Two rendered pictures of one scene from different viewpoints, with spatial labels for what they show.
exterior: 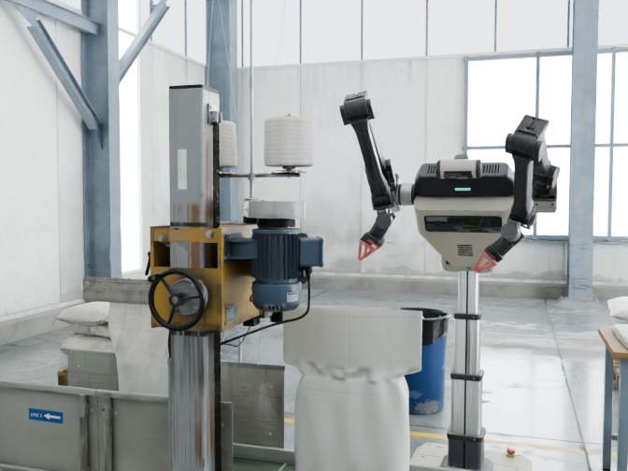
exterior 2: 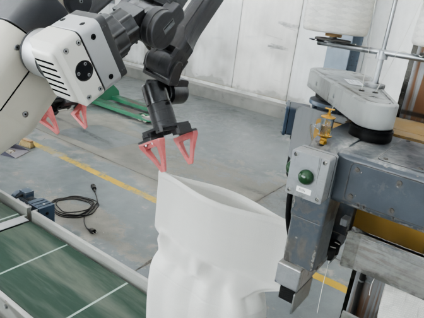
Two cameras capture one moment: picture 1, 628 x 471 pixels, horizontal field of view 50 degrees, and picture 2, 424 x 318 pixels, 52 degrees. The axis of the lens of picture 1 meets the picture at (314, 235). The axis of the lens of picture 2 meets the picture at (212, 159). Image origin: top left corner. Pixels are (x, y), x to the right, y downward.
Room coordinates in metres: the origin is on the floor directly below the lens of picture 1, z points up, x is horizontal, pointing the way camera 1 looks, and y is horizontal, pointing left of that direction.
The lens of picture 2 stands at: (3.39, 0.16, 1.57)
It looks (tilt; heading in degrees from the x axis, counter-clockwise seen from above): 20 degrees down; 197
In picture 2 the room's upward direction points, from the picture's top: 7 degrees clockwise
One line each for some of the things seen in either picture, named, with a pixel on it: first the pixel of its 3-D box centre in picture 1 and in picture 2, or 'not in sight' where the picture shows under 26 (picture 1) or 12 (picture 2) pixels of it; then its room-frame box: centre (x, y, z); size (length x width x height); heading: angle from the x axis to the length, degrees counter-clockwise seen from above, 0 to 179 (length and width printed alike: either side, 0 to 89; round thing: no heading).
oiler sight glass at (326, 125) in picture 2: not in sight; (326, 125); (2.53, 0.13, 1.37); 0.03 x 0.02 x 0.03; 73
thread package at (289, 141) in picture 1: (289, 142); (340, 1); (2.20, 0.08, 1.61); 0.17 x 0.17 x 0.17
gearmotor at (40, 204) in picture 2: not in sight; (28, 205); (1.59, -1.44, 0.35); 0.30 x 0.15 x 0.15; 73
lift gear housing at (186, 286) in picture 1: (188, 295); not in sight; (1.97, 0.37, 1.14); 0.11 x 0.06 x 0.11; 73
